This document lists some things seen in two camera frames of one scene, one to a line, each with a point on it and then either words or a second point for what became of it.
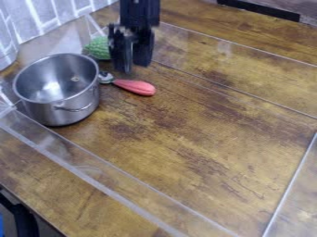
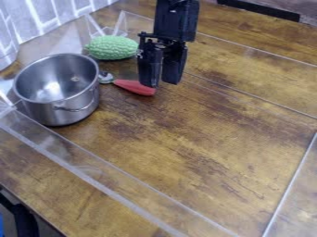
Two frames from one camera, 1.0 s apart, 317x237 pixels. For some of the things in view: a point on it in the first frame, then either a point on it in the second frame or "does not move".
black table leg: [24, 219] does not move
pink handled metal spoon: [130, 86] does not move
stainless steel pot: [58, 87] does not move
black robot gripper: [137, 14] -> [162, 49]
